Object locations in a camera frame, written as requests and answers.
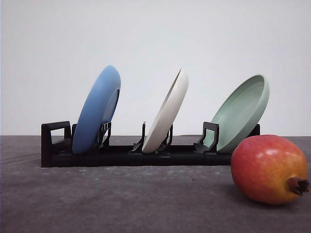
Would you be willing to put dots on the red yellow pomegranate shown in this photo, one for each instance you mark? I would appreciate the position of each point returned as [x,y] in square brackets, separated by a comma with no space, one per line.
[270,169]

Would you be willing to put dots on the white plate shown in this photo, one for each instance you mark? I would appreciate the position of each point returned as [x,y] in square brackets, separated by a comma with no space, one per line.
[167,114]

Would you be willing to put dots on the black plate rack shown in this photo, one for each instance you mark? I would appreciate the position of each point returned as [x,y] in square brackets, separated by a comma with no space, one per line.
[57,146]

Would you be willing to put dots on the blue plate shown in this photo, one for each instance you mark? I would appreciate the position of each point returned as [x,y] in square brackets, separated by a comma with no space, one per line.
[99,109]

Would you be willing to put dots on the green plate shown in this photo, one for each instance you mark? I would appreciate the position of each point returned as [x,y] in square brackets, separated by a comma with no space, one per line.
[239,112]

